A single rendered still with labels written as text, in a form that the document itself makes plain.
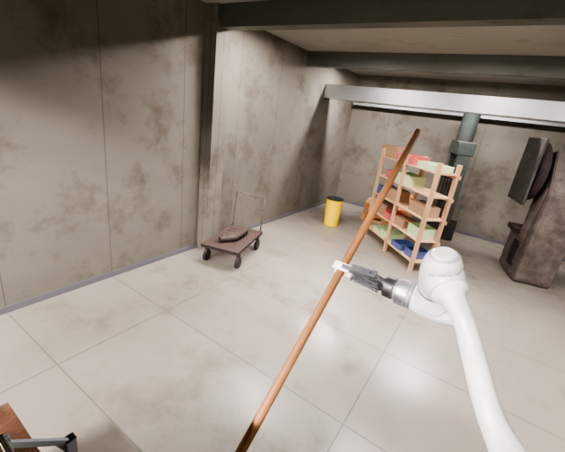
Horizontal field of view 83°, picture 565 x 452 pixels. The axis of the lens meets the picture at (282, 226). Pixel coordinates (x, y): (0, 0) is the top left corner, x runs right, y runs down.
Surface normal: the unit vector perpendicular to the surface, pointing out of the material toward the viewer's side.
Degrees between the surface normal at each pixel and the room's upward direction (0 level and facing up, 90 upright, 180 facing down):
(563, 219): 92
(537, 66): 90
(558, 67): 90
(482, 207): 90
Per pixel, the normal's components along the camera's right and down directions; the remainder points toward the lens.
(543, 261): -0.35, 0.31
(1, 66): 0.82, 0.29
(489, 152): -0.55, 0.21
